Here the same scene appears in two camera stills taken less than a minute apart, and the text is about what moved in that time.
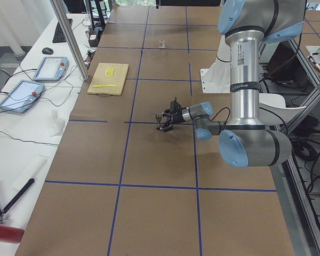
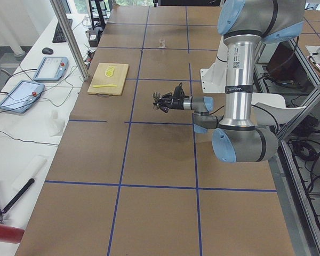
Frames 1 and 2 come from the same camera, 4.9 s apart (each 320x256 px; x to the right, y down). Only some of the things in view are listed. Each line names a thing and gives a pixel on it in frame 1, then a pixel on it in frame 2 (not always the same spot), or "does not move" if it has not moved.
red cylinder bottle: (5, 233) does not move
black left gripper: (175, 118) -> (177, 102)
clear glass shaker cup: (162, 43) does not move
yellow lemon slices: (109, 72) does not move
